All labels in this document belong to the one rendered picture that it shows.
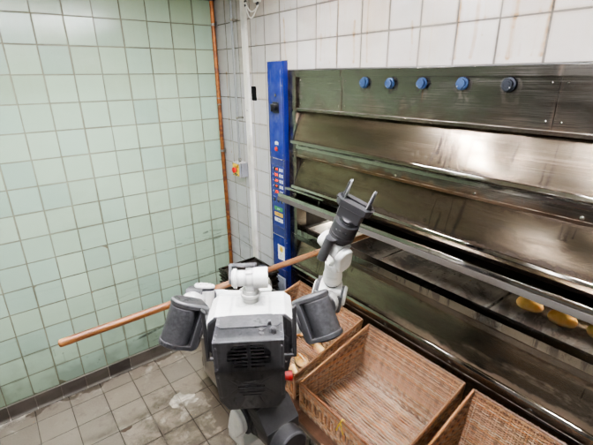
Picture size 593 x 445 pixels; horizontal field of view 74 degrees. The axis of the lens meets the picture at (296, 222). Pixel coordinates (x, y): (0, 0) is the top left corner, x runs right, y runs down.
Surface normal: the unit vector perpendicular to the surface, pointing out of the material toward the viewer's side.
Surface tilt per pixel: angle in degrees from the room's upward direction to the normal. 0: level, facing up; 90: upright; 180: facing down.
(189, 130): 90
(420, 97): 90
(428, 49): 90
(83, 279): 90
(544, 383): 70
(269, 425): 45
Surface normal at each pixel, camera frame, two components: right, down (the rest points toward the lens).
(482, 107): -0.79, 0.22
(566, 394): -0.75, -0.11
